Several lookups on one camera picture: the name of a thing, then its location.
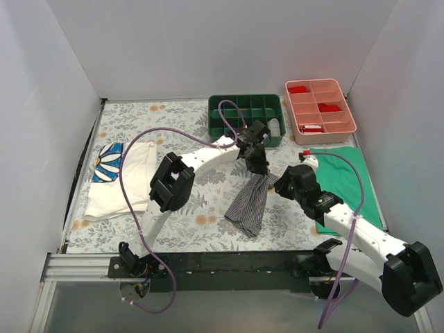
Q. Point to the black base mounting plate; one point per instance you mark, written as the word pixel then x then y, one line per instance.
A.
pixel 290 270

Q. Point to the grey striped underwear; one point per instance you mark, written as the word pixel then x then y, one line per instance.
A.
pixel 274 127
pixel 247 209

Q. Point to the green folded cloth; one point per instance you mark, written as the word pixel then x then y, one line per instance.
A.
pixel 337 173

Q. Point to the red rolled cloth middle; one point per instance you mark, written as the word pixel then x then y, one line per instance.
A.
pixel 323 107

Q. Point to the pink divided organizer tray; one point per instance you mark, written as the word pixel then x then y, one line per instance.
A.
pixel 318 112

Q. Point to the floral patterned table mat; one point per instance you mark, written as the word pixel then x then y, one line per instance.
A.
pixel 181 127

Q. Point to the white cloth with blue flower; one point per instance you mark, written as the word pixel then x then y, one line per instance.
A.
pixel 105 199

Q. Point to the dark green divided organizer tray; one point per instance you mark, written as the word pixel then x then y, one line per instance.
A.
pixel 261 107

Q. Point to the rolled grey striped underwear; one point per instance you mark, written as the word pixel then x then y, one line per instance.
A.
pixel 274 127

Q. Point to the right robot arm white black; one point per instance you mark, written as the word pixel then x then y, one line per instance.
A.
pixel 405 274

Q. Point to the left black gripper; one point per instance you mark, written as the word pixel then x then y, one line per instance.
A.
pixel 257 164

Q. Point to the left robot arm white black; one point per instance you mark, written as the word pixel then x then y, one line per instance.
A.
pixel 171 185

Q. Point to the red white rolled cloth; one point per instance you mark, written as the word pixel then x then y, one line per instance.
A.
pixel 311 128

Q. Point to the aluminium frame rail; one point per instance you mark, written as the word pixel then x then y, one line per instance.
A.
pixel 70 268

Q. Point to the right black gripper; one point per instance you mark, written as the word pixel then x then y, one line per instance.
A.
pixel 284 182

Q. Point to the red rolled cloth top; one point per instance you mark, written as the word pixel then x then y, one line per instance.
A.
pixel 297 90

